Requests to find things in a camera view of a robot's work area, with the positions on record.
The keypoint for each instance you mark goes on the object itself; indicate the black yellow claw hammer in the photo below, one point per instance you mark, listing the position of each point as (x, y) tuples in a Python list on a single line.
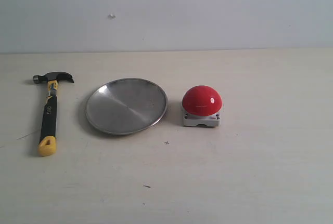
[(47, 144)]

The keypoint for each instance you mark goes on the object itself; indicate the round metal plate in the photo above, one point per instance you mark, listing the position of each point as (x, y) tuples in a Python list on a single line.
[(126, 106)]

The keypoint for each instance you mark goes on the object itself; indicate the red dome push button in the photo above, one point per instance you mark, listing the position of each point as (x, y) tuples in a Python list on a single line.
[(202, 105)]

